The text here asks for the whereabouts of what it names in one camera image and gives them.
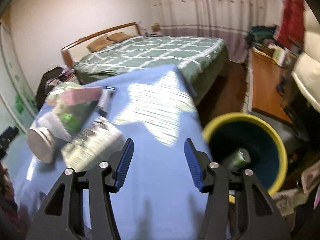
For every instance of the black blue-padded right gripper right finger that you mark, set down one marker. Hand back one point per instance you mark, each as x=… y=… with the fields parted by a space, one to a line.
x=256 y=214

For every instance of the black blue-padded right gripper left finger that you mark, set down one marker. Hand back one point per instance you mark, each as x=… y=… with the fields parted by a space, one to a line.
x=60 y=215

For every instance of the light green snack bag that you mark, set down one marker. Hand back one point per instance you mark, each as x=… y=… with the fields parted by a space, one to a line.
x=72 y=117

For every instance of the yellow rimmed trash bin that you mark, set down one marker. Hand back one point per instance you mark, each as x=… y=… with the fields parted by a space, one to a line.
x=229 y=132

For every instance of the green can in bin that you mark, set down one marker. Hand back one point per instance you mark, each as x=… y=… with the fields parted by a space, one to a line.
x=237 y=160

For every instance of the printed paper package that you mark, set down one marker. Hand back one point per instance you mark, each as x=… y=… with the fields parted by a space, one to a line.
x=93 y=145

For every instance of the white paper cup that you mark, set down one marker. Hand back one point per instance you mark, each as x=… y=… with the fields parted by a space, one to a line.
x=42 y=136

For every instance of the pink strawberry milk carton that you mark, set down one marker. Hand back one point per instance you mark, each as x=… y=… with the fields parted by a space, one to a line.
x=77 y=96

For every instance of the sliding wardrobe with leaf print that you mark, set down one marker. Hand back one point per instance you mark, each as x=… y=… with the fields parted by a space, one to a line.
x=16 y=93

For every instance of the black clothes pile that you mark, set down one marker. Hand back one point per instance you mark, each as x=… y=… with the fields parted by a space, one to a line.
x=51 y=79

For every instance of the orange wooden desk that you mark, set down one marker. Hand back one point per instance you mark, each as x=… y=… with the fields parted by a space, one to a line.
x=263 y=76

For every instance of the green plaid bed cover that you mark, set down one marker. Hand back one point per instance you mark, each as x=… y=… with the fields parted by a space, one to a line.
x=200 y=59

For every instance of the white puffy jacket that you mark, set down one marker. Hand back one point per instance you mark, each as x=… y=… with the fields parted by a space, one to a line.
x=306 y=72

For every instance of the brown left pillow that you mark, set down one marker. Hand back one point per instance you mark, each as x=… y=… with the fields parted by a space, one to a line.
x=99 y=44

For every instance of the brown pillow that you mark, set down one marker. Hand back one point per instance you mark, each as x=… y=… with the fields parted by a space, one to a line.
x=99 y=44
x=119 y=37

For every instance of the brown right pillow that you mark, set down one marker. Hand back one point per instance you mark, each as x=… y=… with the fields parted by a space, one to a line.
x=119 y=37

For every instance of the red hanging cloth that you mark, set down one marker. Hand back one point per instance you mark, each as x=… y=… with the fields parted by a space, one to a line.
x=291 y=30

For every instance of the striped pink white curtain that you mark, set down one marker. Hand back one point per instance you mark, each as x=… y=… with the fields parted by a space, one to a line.
x=230 y=20

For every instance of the wooden bed frame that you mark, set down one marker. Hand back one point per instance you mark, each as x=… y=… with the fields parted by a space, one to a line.
x=78 y=49

